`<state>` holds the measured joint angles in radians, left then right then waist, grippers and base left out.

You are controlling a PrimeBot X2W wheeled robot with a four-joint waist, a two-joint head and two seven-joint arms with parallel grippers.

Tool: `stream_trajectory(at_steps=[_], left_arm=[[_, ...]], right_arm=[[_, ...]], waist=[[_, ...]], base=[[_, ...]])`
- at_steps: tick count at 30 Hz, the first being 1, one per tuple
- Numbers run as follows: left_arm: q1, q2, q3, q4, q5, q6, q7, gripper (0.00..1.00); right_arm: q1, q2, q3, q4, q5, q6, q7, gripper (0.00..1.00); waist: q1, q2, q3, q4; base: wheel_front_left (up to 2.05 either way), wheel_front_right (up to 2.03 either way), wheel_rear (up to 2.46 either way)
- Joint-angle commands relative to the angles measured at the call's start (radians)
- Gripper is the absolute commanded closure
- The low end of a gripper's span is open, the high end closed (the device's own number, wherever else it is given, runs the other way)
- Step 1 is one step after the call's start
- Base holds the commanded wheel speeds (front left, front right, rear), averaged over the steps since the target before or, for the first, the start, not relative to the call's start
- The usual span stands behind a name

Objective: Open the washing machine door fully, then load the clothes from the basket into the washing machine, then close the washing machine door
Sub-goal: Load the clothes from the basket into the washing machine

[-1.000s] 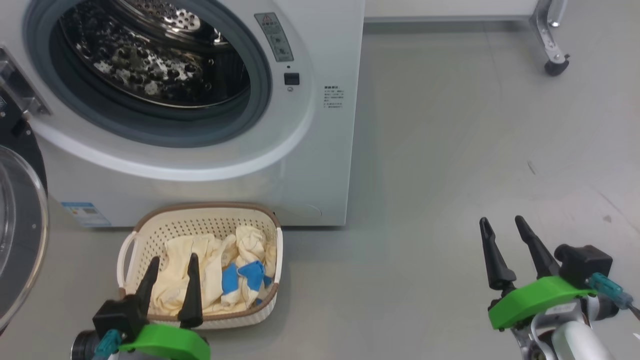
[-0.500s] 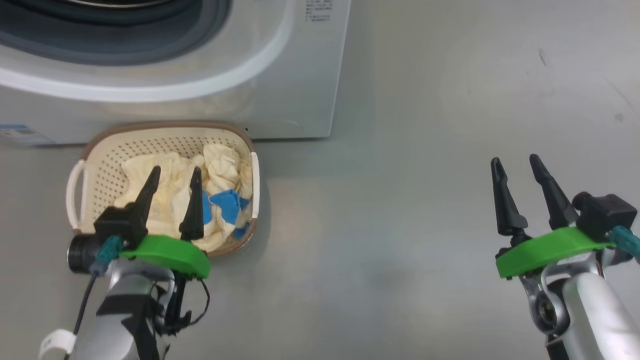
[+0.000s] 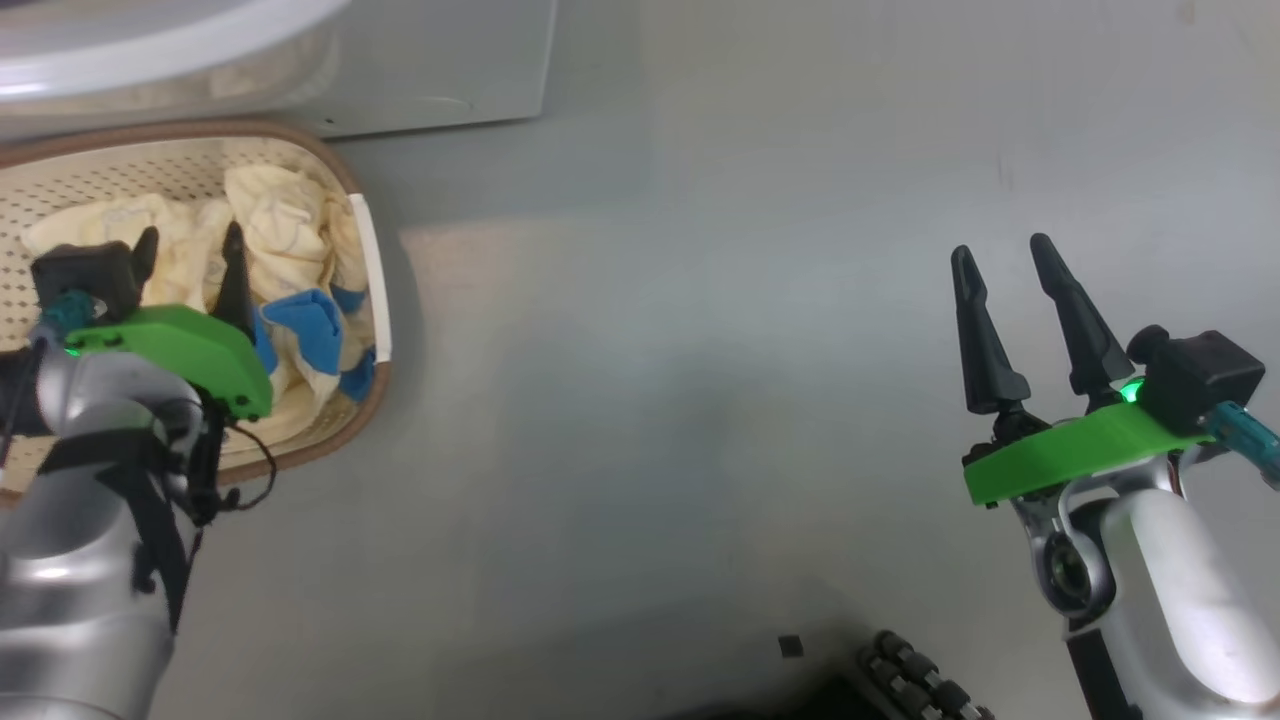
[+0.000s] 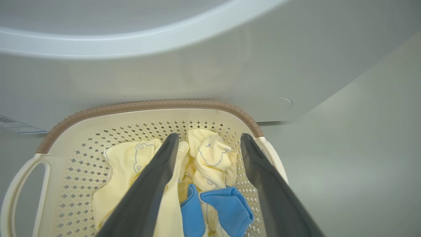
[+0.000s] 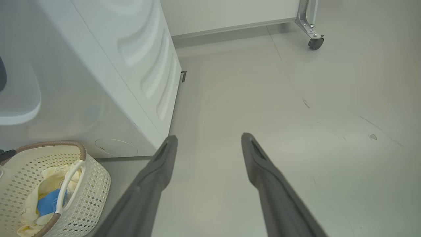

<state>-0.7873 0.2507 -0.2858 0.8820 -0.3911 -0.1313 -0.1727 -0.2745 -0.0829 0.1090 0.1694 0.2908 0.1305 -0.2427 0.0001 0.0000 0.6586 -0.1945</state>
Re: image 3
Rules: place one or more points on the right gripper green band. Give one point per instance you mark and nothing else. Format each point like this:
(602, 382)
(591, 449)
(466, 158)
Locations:
(1080, 455)

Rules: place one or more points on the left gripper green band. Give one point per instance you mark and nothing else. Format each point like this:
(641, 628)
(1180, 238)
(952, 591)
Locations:
(190, 345)

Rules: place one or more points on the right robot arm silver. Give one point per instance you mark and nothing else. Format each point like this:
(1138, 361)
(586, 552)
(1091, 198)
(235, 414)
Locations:
(1180, 590)

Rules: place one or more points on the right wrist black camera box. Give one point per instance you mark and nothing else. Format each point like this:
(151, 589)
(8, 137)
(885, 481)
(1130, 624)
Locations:
(1200, 375)

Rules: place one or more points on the white washing machine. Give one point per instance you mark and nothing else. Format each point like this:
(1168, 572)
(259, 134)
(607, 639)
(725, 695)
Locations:
(450, 60)

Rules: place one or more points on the blue and white garment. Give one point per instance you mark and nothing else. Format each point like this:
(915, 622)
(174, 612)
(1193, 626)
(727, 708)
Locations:
(315, 330)

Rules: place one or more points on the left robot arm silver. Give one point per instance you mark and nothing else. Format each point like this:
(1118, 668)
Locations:
(70, 560)

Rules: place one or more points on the cream printed garment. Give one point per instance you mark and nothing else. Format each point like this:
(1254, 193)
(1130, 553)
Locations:
(285, 230)

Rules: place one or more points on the cream perforated laundry basket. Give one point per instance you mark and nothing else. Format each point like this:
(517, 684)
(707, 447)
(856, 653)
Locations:
(60, 190)

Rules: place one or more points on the black roller omni wheel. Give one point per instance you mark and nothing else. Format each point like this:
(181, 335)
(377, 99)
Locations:
(915, 680)

